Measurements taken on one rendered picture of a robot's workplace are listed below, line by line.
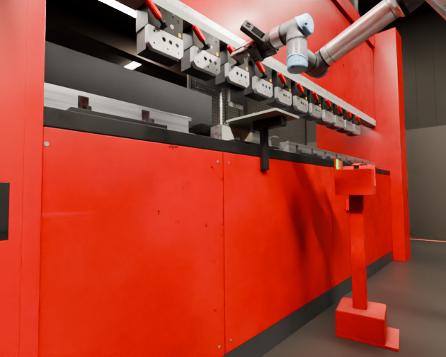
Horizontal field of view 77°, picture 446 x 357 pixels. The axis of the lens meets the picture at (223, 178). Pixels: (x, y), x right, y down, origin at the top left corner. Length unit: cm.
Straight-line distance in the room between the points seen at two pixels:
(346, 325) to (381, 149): 210
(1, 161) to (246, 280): 89
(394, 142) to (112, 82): 262
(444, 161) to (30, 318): 495
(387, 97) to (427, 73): 206
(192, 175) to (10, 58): 55
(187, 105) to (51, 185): 125
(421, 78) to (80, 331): 518
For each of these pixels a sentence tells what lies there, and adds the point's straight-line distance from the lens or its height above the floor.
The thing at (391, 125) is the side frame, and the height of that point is 132.
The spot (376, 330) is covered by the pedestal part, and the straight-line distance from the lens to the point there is 155.
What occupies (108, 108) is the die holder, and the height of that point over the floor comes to 94.
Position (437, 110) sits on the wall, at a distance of 520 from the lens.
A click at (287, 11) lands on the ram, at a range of 195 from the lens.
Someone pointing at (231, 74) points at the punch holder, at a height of 121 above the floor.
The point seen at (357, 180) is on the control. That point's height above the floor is 73.
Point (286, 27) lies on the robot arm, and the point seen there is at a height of 127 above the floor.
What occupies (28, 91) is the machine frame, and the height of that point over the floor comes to 87.
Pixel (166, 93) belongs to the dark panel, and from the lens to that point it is 176.
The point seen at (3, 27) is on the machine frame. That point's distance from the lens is 68.
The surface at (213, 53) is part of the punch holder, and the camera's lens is 129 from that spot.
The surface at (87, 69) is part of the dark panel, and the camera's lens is 156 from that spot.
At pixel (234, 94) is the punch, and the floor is 114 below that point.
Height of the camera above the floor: 68
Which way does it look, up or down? 3 degrees up
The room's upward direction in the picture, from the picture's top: 1 degrees counter-clockwise
